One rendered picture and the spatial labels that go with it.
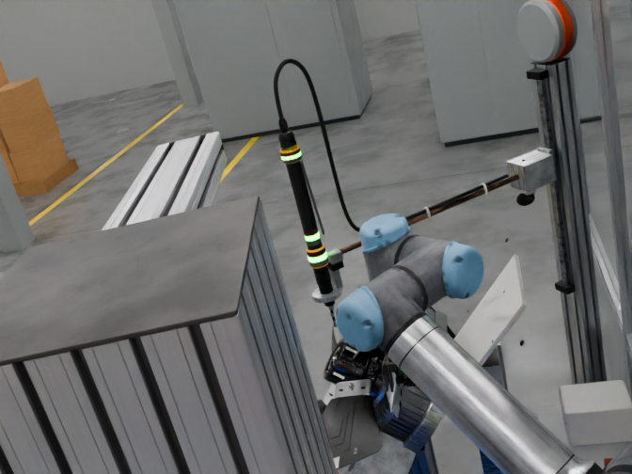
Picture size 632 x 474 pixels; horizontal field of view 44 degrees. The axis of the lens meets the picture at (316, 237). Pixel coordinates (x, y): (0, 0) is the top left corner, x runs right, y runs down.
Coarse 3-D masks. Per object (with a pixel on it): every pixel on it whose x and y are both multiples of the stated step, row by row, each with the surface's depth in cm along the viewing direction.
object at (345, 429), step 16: (336, 400) 191; (352, 400) 190; (368, 400) 188; (336, 416) 186; (352, 416) 184; (368, 416) 183; (336, 432) 182; (352, 432) 180; (368, 432) 178; (336, 448) 178; (368, 448) 172
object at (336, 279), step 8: (336, 248) 183; (328, 256) 181; (336, 256) 181; (328, 264) 182; (336, 264) 181; (336, 272) 182; (336, 280) 182; (336, 288) 183; (312, 296) 183; (320, 296) 182; (328, 296) 181; (336, 296) 181
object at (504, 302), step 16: (512, 272) 195; (496, 288) 201; (512, 288) 190; (480, 304) 207; (496, 304) 195; (512, 304) 184; (480, 320) 201; (496, 320) 189; (512, 320) 180; (464, 336) 207; (480, 336) 194; (496, 336) 184; (480, 352) 189
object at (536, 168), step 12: (528, 156) 200; (540, 156) 198; (552, 156) 198; (516, 168) 198; (528, 168) 195; (540, 168) 197; (552, 168) 199; (528, 180) 196; (540, 180) 198; (552, 180) 200
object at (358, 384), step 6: (342, 384) 197; (348, 384) 196; (354, 384) 196; (360, 384) 195; (366, 384) 194; (336, 390) 195; (348, 390) 194; (354, 390) 194; (360, 390) 193; (366, 390) 192; (336, 396) 193; (342, 396) 193
